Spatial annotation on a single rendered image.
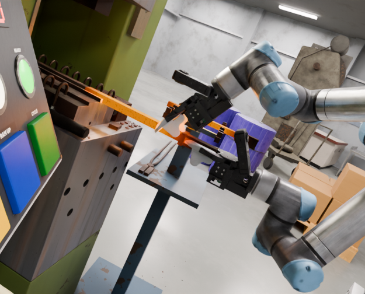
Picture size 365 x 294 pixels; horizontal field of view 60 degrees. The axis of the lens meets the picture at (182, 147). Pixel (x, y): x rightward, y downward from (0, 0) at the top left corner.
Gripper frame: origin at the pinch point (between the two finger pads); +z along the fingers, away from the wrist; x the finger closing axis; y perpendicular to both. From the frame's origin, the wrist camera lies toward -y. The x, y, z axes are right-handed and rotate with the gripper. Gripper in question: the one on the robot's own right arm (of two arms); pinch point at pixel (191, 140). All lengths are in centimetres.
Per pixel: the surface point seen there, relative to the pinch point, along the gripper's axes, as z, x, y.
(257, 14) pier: 167, 1131, -244
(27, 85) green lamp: 15.0, -46.5, -8.2
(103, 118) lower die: 27.7, 2.6, 6.7
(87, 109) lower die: 27.7, -7.5, 3.1
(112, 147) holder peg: 20.5, -0.1, 12.5
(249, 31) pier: 171, 1132, -181
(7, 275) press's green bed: 30, -16, 56
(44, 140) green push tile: 11.2, -44.9, -1.6
